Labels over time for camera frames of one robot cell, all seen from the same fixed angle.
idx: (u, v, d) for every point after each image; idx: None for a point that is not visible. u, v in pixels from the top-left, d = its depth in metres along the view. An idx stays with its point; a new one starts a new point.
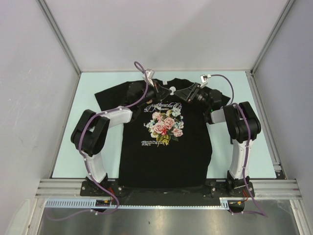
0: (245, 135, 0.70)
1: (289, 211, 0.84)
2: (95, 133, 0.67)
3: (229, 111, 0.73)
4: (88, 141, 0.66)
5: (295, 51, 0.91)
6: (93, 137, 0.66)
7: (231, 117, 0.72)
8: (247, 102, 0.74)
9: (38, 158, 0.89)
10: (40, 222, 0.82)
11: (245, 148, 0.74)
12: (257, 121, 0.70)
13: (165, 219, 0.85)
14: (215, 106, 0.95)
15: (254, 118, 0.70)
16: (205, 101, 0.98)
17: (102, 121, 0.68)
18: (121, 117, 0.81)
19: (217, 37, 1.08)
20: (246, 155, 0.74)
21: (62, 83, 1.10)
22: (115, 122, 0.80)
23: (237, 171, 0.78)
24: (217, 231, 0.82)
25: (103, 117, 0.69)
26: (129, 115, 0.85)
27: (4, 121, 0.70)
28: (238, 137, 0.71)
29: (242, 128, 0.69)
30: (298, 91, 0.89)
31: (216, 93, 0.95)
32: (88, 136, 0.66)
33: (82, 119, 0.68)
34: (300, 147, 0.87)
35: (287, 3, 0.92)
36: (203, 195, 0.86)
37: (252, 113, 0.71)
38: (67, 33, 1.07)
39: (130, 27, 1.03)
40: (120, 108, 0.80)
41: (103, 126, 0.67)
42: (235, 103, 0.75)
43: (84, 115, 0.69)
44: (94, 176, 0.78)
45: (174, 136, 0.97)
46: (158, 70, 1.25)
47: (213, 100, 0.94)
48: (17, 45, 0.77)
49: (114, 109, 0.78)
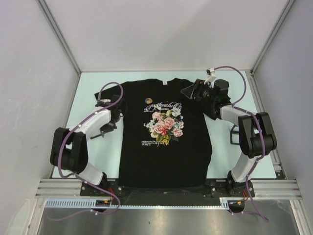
0: (258, 152, 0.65)
1: (289, 211, 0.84)
2: (73, 152, 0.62)
3: (246, 123, 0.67)
4: (69, 162, 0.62)
5: (296, 51, 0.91)
6: (73, 157, 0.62)
7: (246, 131, 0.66)
8: (266, 114, 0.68)
9: (38, 159, 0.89)
10: (40, 222, 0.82)
11: (254, 162, 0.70)
12: (272, 138, 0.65)
13: (165, 219, 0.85)
14: (223, 96, 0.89)
15: (271, 134, 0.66)
16: (210, 95, 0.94)
17: (77, 139, 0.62)
18: (99, 121, 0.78)
19: (217, 37, 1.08)
20: (252, 170, 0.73)
21: (62, 84, 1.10)
22: (93, 128, 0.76)
23: (240, 176, 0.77)
24: (217, 231, 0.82)
25: (78, 134, 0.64)
26: (107, 115, 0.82)
27: (4, 121, 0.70)
28: (250, 153, 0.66)
29: (257, 143, 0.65)
30: (299, 92, 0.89)
31: (222, 82, 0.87)
32: (67, 156, 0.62)
33: (55, 140, 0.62)
34: (300, 147, 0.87)
35: (287, 2, 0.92)
36: (203, 195, 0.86)
37: (269, 129, 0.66)
38: (68, 33, 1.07)
39: (130, 27, 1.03)
40: (95, 113, 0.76)
41: (79, 145, 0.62)
42: (252, 114, 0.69)
43: (55, 135, 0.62)
44: (92, 181, 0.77)
45: (174, 136, 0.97)
46: (158, 70, 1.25)
47: (220, 88, 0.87)
48: (17, 45, 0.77)
49: (89, 117, 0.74)
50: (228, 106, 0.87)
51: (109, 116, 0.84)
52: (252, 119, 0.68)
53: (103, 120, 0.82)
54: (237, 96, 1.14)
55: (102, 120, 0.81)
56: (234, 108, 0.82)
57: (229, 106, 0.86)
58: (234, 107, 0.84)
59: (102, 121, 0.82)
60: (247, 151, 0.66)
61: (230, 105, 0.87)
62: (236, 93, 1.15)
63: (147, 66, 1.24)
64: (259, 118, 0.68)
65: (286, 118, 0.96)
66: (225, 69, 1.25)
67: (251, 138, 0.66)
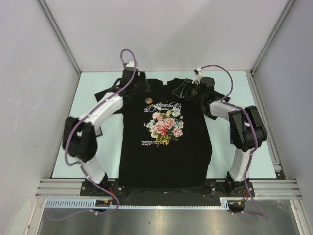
0: (251, 144, 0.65)
1: (290, 211, 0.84)
2: (82, 142, 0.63)
3: (236, 118, 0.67)
4: (78, 151, 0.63)
5: (296, 51, 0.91)
6: (81, 147, 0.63)
7: (237, 126, 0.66)
8: (254, 105, 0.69)
9: (38, 158, 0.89)
10: (40, 222, 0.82)
11: (248, 155, 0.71)
12: (263, 129, 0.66)
13: (165, 219, 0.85)
14: (210, 91, 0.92)
15: (260, 126, 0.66)
16: (198, 93, 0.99)
17: (85, 129, 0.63)
18: (109, 109, 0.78)
19: (217, 37, 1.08)
20: (250, 163, 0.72)
21: (62, 84, 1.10)
22: (104, 116, 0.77)
23: (238, 174, 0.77)
24: (217, 231, 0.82)
25: (87, 124, 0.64)
26: (117, 102, 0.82)
27: (4, 121, 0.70)
28: (243, 147, 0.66)
29: (249, 136, 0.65)
30: (299, 90, 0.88)
31: (208, 79, 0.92)
32: (76, 145, 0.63)
33: (67, 128, 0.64)
34: (301, 147, 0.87)
35: (287, 2, 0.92)
36: (203, 195, 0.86)
37: (259, 122, 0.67)
38: (68, 33, 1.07)
39: (130, 27, 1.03)
40: (105, 101, 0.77)
41: (88, 135, 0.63)
42: (241, 108, 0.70)
43: (67, 122, 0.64)
44: (93, 178, 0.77)
45: (174, 136, 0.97)
46: (158, 70, 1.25)
47: (206, 84, 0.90)
48: (17, 46, 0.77)
49: (100, 105, 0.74)
50: (216, 102, 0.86)
51: (120, 103, 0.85)
52: (241, 113, 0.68)
53: (114, 107, 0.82)
54: (225, 91, 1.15)
55: (114, 106, 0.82)
56: (223, 105, 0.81)
57: (218, 102, 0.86)
58: (225, 104, 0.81)
59: (113, 108, 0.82)
60: (240, 145, 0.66)
61: (217, 101, 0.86)
62: (225, 88, 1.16)
63: (147, 66, 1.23)
64: (248, 112, 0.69)
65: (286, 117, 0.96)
66: (211, 68, 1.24)
67: (242, 132, 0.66)
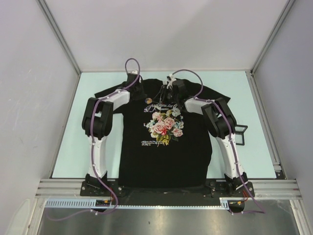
0: (225, 130, 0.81)
1: (289, 211, 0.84)
2: (102, 118, 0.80)
3: (208, 111, 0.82)
4: (98, 126, 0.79)
5: (295, 51, 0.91)
6: (102, 122, 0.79)
7: (211, 117, 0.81)
8: (220, 98, 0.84)
9: (38, 158, 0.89)
10: (40, 222, 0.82)
11: (229, 143, 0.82)
12: (232, 116, 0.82)
13: (165, 219, 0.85)
14: (183, 92, 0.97)
15: (230, 114, 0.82)
16: (173, 95, 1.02)
17: (106, 106, 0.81)
18: (121, 99, 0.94)
19: (217, 37, 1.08)
20: (234, 150, 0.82)
21: (62, 84, 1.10)
22: (116, 104, 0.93)
23: (232, 169, 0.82)
24: (217, 231, 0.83)
25: (107, 103, 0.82)
26: (127, 96, 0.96)
27: (4, 122, 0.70)
28: (219, 133, 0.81)
29: (222, 125, 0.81)
30: (298, 90, 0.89)
31: (179, 81, 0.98)
32: (97, 121, 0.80)
33: (89, 107, 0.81)
34: (300, 146, 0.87)
35: (287, 2, 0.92)
36: (203, 195, 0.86)
37: (228, 111, 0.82)
38: (68, 33, 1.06)
39: (130, 27, 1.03)
40: (118, 92, 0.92)
41: (108, 111, 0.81)
42: (211, 102, 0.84)
43: (89, 103, 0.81)
44: (97, 170, 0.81)
45: (174, 136, 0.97)
46: (158, 70, 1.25)
47: (177, 85, 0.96)
48: (17, 46, 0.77)
49: (113, 93, 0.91)
50: (189, 99, 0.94)
51: (128, 98, 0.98)
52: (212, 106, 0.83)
53: (123, 101, 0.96)
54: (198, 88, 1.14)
55: (124, 99, 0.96)
56: (195, 101, 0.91)
57: (191, 99, 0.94)
58: (196, 99, 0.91)
59: (122, 101, 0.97)
60: (216, 132, 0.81)
61: (191, 98, 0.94)
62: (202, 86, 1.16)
63: (147, 66, 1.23)
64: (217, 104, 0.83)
65: (286, 117, 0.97)
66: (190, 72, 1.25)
67: (215, 122, 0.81)
